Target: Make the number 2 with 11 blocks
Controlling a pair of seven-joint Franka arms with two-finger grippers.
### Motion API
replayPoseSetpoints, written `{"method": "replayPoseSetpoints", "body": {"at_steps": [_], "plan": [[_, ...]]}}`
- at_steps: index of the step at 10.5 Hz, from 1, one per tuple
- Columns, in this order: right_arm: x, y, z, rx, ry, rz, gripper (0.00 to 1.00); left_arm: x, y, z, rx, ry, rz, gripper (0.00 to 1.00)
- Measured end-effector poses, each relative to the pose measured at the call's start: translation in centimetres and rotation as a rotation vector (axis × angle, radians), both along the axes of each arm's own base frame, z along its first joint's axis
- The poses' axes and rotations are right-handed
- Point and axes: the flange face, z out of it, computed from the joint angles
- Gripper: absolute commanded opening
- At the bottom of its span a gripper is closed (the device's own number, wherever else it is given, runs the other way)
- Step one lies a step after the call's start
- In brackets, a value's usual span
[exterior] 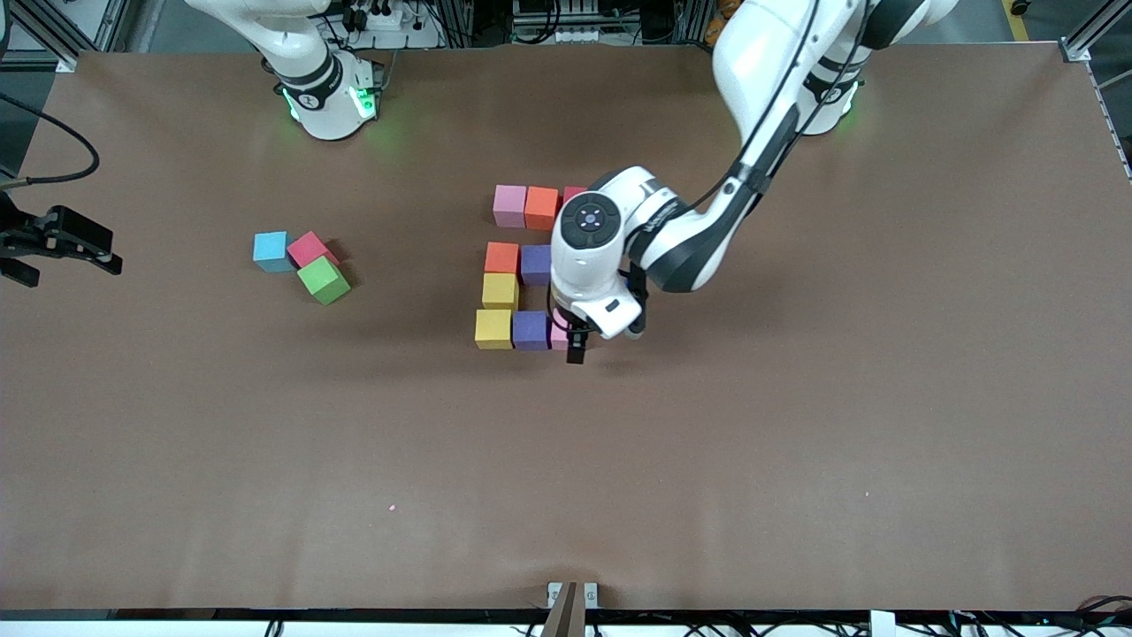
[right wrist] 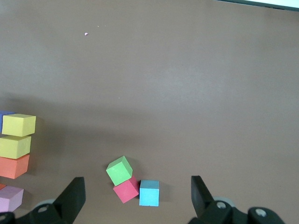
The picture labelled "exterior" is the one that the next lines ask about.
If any yellow foam cube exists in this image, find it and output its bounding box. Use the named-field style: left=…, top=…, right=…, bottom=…
left=482, top=272, right=520, bottom=311
left=475, top=309, right=514, bottom=350

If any cyan foam cube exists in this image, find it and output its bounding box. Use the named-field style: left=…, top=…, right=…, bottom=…
left=252, top=231, right=295, bottom=273

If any green foam cube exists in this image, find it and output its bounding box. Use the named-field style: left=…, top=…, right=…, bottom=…
left=296, top=256, right=352, bottom=306

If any grey electronics box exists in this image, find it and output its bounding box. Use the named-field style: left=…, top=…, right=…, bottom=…
left=511, top=0, right=604, bottom=45

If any white power strip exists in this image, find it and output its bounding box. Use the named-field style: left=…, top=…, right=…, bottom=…
left=340, top=0, right=443, bottom=50

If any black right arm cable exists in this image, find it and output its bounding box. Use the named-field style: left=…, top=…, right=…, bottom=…
left=0, top=93, right=101, bottom=192

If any aluminium frame profile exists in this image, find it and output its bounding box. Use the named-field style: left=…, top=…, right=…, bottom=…
left=1061, top=0, right=1132, bottom=65
left=0, top=0, right=134, bottom=73

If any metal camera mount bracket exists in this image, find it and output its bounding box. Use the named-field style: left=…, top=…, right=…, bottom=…
left=541, top=580, right=600, bottom=637

